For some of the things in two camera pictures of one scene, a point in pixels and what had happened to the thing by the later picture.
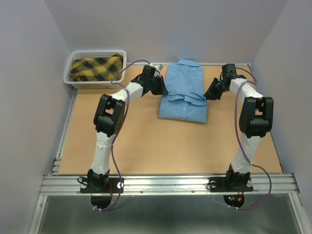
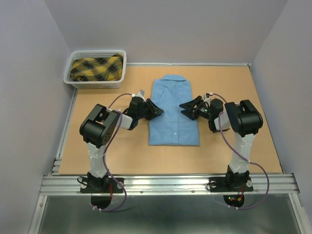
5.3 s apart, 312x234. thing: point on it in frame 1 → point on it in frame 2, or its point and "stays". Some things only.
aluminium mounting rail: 145,184 stays
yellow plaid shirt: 100,68 stays
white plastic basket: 94,85 stays
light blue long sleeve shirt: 185,98 → 172,127
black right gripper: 211,94 → 190,111
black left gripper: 162,89 → 154,110
